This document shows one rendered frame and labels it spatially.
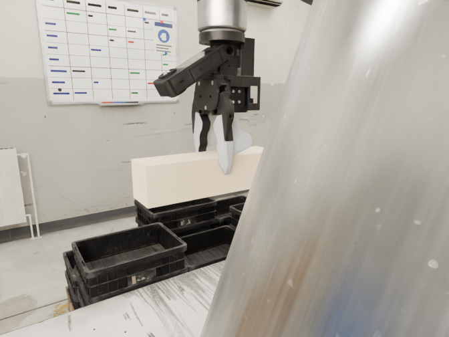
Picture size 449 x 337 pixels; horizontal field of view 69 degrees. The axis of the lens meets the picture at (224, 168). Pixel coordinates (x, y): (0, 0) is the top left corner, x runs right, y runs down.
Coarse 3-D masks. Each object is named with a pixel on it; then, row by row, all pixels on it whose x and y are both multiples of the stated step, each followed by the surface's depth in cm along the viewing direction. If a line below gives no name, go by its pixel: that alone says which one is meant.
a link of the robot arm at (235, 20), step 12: (204, 0) 46; (216, 0) 46; (228, 0) 46; (240, 0) 47; (204, 12) 47; (216, 12) 46; (228, 12) 46; (240, 12) 47; (204, 24) 47; (216, 24) 46; (228, 24) 46; (240, 24) 47
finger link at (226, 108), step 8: (224, 96) 47; (224, 104) 47; (232, 104) 48; (224, 112) 47; (232, 112) 47; (224, 120) 48; (232, 120) 48; (224, 128) 48; (232, 128) 49; (224, 136) 48; (232, 136) 49
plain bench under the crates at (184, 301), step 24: (216, 264) 98; (144, 288) 86; (168, 288) 86; (192, 288) 86; (72, 312) 77; (96, 312) 77; (120, 312) 77; (144, 312) 77; (168, 312) 77; (192, 312) 77; (0, 336) 69; (24, 336) 69; (48, 336) 69; (72, 336) 69; (96, 336) 69; (120, 336) 69; (144, 336) 69; (168, 336) 69; (192, 336) 69
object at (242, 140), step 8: (216, 120) 49; (216, 128) 50; (216, 136) 50; (240, 136) 51; (248, 136) 52; (224, 144) 48; (232, 144) 49; (240, 144) 51; (248, 144) 52; (224, 152) 49; (232, 152) 49; (224, 160) 50; (232, 160) 50; (224, 168) 50
